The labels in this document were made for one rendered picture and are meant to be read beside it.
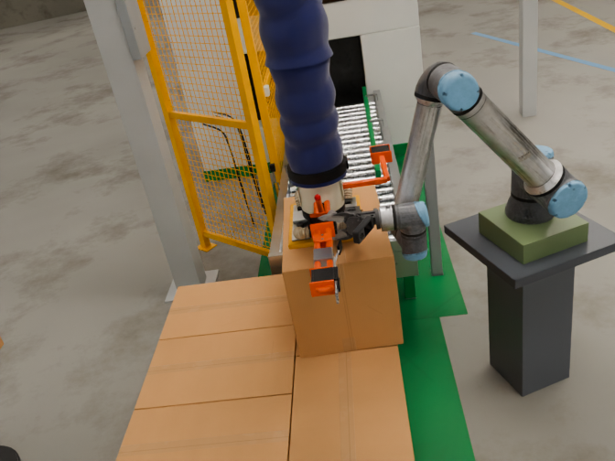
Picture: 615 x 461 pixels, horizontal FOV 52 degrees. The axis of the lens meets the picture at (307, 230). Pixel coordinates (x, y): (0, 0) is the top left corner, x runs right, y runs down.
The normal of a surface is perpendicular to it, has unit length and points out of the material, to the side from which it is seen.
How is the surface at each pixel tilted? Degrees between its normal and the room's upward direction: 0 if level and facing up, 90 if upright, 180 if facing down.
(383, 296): 90
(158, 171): 90
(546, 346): 90
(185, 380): 0
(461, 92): 86
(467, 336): 0
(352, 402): 0
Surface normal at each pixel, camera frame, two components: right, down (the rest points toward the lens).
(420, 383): -0.16, -0.86
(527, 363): 0.34, 0.41
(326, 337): 0.02, 0.49
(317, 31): 0.70, 0.39
